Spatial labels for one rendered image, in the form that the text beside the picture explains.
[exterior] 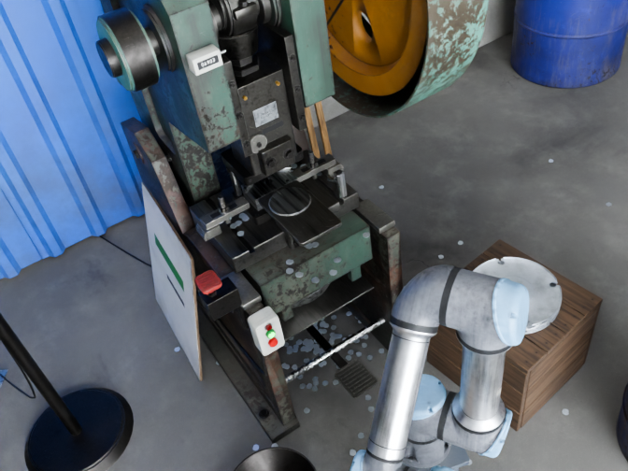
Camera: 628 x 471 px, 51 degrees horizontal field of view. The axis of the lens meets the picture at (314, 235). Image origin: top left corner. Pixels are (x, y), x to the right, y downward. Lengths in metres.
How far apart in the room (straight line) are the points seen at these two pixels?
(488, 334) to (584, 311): 0.99
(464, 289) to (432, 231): 1.69
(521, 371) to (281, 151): 0.95
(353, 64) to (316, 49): 0.29
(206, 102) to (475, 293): 0.80
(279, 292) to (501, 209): 1.37
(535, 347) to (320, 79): 1.01
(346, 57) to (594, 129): 1.80
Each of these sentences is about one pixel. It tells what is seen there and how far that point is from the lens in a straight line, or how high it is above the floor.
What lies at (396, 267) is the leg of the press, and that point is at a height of 0.47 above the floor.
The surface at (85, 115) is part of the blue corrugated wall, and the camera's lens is 2.98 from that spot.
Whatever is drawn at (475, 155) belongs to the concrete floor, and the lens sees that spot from 3.33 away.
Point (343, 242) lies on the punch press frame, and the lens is 1.99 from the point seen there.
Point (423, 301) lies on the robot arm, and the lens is 1.26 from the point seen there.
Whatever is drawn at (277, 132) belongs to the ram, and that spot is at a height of 1.00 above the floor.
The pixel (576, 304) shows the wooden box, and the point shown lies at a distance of 2.24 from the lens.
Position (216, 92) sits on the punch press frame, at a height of 1.21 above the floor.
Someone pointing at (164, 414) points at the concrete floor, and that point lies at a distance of 2.53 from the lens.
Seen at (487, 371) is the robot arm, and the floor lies 0.89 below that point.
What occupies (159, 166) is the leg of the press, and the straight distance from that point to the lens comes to 2.14.
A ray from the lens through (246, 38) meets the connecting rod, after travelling 1.72.
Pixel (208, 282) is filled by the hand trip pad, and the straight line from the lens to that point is 1.80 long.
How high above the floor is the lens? 2.03
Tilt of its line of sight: 43 degrees down
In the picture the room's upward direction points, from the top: 10 degrees counter-clockwise
